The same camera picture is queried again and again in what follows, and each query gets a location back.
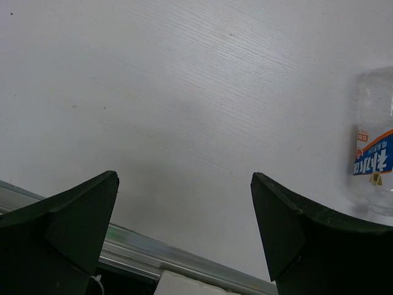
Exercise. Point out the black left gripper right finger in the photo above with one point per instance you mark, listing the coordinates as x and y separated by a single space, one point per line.
312 249

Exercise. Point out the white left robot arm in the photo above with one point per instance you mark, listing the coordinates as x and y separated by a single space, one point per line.
108 279

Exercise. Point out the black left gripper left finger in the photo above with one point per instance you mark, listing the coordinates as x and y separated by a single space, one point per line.
53 246

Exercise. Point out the clear bottle orange-blue label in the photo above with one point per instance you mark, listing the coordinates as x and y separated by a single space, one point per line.
372 167

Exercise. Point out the aluminium front table rail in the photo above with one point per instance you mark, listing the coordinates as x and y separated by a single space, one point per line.
133 252

